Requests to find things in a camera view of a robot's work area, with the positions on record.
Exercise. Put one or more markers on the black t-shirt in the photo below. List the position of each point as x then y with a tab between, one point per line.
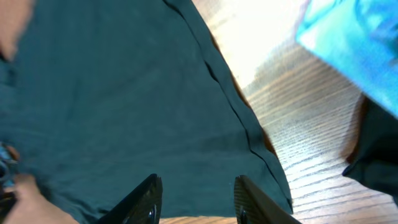
101	94

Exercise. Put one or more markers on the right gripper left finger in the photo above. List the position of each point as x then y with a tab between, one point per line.
142	206

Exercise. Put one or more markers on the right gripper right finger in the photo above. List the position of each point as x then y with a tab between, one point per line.
253	206

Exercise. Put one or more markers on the light blue t-shirt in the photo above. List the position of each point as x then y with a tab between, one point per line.
359	39

